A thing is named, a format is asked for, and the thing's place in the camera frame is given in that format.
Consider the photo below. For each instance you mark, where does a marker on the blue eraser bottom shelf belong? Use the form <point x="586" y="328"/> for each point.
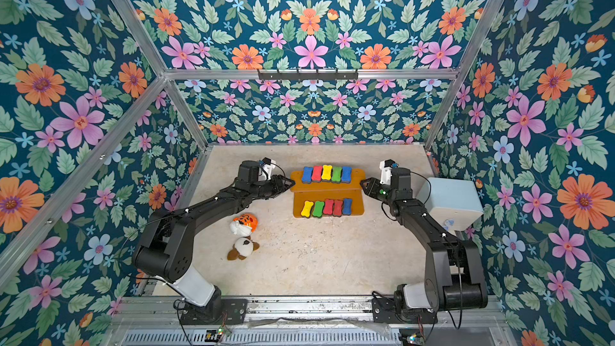
<point x="347" y="207"/>

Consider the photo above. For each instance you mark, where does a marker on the yellow eraser shelf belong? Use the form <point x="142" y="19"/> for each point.
<point x="306" y="211"/>
<point x="326" y="174"/>

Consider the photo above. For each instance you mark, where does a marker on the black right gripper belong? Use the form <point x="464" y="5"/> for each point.
<point x="375" y="190"/>

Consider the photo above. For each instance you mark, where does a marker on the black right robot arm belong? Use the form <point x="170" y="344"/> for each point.
<point x="454" y="277"/>

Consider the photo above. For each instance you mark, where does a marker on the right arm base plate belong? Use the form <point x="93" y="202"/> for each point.
<point x="392" y="310"/>

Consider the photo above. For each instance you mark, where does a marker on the metal front rail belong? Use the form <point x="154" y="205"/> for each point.
<point x="304" y="320"/>

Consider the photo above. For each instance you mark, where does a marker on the light blue box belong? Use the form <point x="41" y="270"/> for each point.
<point x="453" y="203"/>

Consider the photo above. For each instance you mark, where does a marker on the yellow eraser bottom shelf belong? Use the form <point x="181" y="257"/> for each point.
<point x="306" y="211"/>

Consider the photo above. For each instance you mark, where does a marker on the brown white dog plush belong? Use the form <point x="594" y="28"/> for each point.
<point x="242" y="249"/>

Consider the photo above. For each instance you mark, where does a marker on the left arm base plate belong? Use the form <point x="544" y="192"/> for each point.
<point x="222" y="311"/>

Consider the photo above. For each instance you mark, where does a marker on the orange tiger plush toy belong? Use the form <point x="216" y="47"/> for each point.
<point x="244" y="225"/>

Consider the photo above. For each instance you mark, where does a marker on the red eraser bottom left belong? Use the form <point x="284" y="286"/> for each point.
<point x="328" y="207"/>

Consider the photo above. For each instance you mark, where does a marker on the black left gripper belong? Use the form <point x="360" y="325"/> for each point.
<point x="279" y="178"/>

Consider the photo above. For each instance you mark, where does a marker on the green eraser shelf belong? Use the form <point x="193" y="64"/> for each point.
<point x="336" y="174"/>
<point x="318" y="209"/>

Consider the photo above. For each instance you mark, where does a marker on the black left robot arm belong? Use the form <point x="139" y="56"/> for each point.
<point x="166" y="246"/>

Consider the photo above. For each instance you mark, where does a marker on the green eraser top shelf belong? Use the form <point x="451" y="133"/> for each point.
<point x="336" y="174"/>

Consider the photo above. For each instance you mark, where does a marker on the orange wooden two-tier shelf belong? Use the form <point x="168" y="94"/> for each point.
<point x="327" y="190"/>

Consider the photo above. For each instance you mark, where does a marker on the yellow eraser top shelf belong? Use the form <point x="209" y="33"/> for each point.
<point x="326" y="174"/>

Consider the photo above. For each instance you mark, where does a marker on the green eraser bottom shelf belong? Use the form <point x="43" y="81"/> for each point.
<point x="318" y="209"/>

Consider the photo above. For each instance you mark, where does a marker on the red eraser top shelf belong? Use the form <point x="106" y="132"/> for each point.
<point x="317" y="172"/>

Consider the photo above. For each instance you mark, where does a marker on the red eraser bottom right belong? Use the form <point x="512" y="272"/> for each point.
<point x="338" y="208"/>

